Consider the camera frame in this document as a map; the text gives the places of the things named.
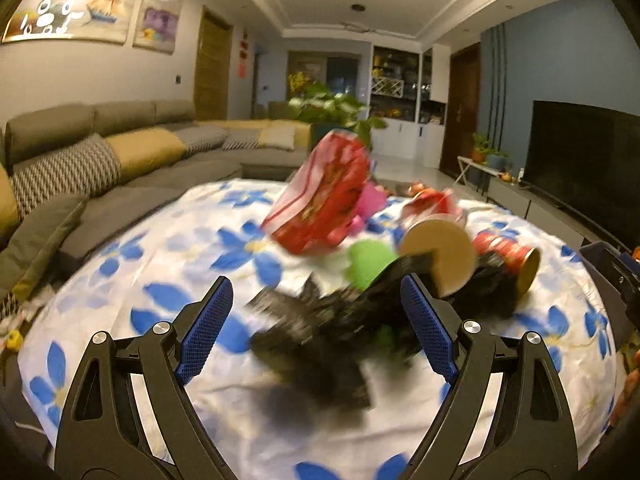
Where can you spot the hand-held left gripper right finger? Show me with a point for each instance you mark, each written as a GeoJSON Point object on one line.
{"type": "Point", "coordinates": [425, 325]}

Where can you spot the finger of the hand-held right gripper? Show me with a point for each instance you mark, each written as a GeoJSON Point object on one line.
{"type": "Point", "coordinates": [629, 285]}

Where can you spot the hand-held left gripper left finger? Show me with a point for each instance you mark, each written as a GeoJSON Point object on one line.
{"type": "Point", "coordinates": [207, 325]}

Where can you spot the grey trash bin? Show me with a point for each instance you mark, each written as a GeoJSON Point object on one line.
{"type": "Point", "coordinates": [600, 260]}

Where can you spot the green foam net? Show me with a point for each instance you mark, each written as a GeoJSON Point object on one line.
{"type": "Point", "coordinates": [367, 260]}

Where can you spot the person's right forearm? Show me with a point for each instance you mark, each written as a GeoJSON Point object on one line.
{"type": "Point", "coordinates": [631, 375]}

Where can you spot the red paper cup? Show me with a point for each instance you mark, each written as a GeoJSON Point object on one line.
{"type": "Point", "coordinates": [440, 250]}
{"type": "Point", "coordinates": [505, 252]}

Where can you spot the blue floral tablecloth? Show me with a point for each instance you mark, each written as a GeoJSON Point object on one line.
{"type": "Point", "coordinates": [165, 240]}

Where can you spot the black plastic bag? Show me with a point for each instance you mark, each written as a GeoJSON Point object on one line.
{"type": "Point", "coordinates": [320, 340]}

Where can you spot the grey television cabinet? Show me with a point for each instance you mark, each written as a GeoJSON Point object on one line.
{"type": "Point", "coordinates": [530, 205]}

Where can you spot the black flat television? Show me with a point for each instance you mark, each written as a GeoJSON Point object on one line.
{"type": "Point", "coordinates": [585, 160]}

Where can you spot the pink foam net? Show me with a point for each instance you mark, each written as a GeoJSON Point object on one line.
{"type": "Point", "coordinates": [372, 200]}

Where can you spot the grey sectional sofa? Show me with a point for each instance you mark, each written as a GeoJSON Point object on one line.
{"type": "Point", "coordinates": [165, 185]}

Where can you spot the red snack bag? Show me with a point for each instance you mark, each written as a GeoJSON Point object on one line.
{"type": "Point", "coordinates": [320, 195]}

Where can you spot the white folding side table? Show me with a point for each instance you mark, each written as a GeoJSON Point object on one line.
{"type": "Point", "coordinates": [472, 164]}

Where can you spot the yellow pillow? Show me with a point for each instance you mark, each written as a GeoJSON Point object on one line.
{"type": "Point", "coordinates": [145, 152]}

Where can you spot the small potted plant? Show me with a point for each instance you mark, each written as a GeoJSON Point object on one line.
{"type": "Point", "coordinates": [487, 152]}

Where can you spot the small patterned grey pillow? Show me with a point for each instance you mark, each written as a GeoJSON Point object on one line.
{"type": "Point", "coordinates": [242, 141]}
{"type": "Point", "coordinates": [202, 137]}

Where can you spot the olive grey pillow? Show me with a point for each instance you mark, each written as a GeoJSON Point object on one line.
{"type": "Point", "coordinates": [40, 240]}

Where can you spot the white display cabinet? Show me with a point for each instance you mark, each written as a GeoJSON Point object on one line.
{"type": "Point", "coordinates": [400, 130]}

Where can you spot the cream pillow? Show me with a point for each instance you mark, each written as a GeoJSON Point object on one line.
{"type": "Point", "coordinates": [277, 136]}

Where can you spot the grey zigzag pillow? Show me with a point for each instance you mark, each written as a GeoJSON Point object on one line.
{"type": "Point", "coordinates": [65, 175]}

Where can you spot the dark wooden door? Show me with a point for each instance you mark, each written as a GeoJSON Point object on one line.
{"type": "Point", "coordinates": [462, 110]}

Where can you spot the leafy potted plant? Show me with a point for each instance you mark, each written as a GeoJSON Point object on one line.
{"type": "Point", "coordinates": [325, 105]}

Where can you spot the yellow flower bouquet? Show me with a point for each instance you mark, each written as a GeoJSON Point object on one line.
{"type": "Point", "coordinates": [299, 82]}

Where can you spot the light wooden door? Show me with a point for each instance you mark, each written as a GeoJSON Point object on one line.
{"type": "Point", "coordinates": [212, 65]}

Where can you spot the red wall decorations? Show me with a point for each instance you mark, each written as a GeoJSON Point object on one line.
{"type": "Point", "coordinates": [243, 55]}

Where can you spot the purple wall painting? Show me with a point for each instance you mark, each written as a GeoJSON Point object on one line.
{"type": "Point", "coordinates": [160, 15]}

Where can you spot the sailboat wall painting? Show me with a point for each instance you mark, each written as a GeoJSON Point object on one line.
{"type": "Point", "coordinates": [85, 5]}

